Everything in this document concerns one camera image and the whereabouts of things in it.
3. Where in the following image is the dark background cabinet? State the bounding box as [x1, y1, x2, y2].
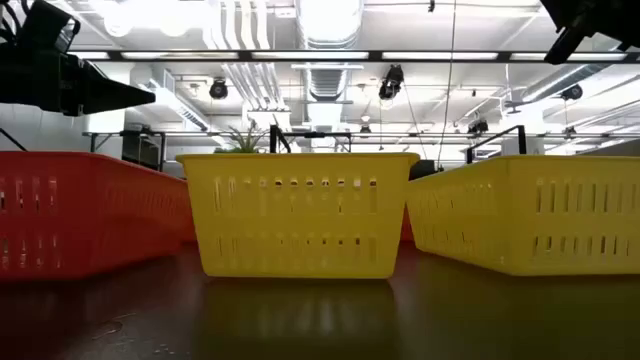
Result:
[121, 130, 167, 172]

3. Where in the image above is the wooden shelf with black frame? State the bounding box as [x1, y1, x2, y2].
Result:
[268, 123, 527, 165]

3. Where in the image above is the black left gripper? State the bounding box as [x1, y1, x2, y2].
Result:
[0, 47, 157, 117]

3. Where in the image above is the white rectangular vent duct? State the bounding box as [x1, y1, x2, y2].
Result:
[134, 64, 211, 132]

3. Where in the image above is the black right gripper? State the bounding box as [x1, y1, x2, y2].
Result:
[539, 0, 640, 65]

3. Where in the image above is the black overhead light bar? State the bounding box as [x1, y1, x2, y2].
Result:
[69, 48, 640, 64]

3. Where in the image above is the succulent in patterned white pot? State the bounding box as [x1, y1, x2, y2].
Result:
[214, 124, 269, 154]

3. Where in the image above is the white ceiling pipe bundle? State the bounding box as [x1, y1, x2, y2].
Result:
[202, 0, 291, 112]

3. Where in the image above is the yellow slotted plastic basket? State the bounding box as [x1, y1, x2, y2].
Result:
[405, 154, 640, 277]
[174, 152, 421, 280]

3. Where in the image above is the black table mat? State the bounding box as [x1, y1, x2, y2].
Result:
[0, 239, 640, 360]

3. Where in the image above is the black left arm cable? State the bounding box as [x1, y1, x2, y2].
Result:
[0, 127, 29, 152]

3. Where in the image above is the silver round ceiling duct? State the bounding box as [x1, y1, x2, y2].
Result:
[294, 0, 366, 104]

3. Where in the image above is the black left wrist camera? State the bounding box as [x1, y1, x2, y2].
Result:
[22, 0, 82, 54]

